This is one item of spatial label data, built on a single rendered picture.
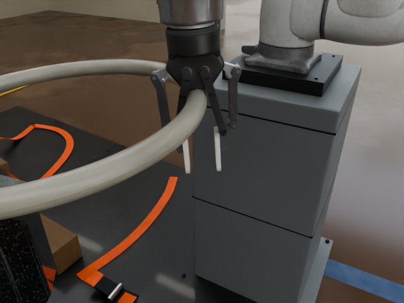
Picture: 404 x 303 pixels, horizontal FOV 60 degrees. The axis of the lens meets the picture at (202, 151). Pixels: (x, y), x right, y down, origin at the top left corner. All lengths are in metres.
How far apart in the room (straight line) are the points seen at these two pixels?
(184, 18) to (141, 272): 1.16
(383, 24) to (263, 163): 0.44
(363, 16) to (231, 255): 0.83
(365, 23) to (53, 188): 0.76
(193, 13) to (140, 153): 0.19
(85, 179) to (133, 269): 1.15
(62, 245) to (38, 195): 1.13
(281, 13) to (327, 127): 0.31
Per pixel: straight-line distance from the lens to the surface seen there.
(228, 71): 0.52
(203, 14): 0.46
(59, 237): 1.52
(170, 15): 0.47
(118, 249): 1.57
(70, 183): 0.36
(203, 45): 0.48
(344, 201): 1.93
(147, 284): 1.44
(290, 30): 0.97
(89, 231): 1.69
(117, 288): 1.40
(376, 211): 1.93
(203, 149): 1.05
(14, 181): 1.01
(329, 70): 1.02
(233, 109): 0.53
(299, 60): 1.00
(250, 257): 1.23
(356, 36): 0.94
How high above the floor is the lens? 1.13
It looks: 31 degrees down
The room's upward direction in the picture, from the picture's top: straight up
